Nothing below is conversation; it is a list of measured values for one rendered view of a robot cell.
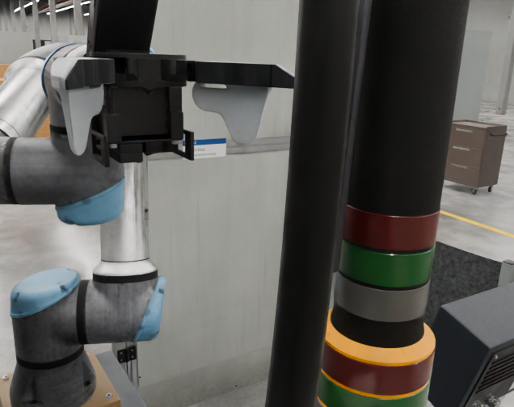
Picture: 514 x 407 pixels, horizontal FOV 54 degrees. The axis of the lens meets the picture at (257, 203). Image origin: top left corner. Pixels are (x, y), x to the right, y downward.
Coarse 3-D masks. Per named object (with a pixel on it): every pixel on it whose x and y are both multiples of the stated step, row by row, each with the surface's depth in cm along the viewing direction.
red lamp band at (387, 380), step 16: (336, 352) 18; (432, 352) 18; (336, 368) 18; (352, 368) 17; (368, 368) 17; (384, 368) 17; (400, 368) 17; (416, 368) 17; (352, 384) 18; (368, 384) 17; (384, 384) 17; (400, 384) 17; (416, 384) 18
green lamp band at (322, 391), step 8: (320, 376) 19; (320, 384) 19; (328, 384) 18; (336, 384) 18; (320, 392) 19; (328, 392) 18; (336, 392) 18; (344, 392) 18; (352, 392) 18; (424, 392) 18; (328, 400) 18; (336, 400) 18; (344, 400) 18; (352, 400) 18; (360, 400) 18; (368, 400) 17; (376, 400) 17; (384, 400) 17; (392, 400) 17; (400, 400) 17; (408, 400) 18; (416, 400) 18; (424, 400) 18
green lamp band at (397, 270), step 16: (352, 256) 17; (368, 256) 17; (384, 256) 16; (400, 256) 16; (416, 256) 16; (432, 256) 17; (352, 272) 17; (368, 272) 17; (384, 272) 17; (400, 272) 16; (416, 272) 17
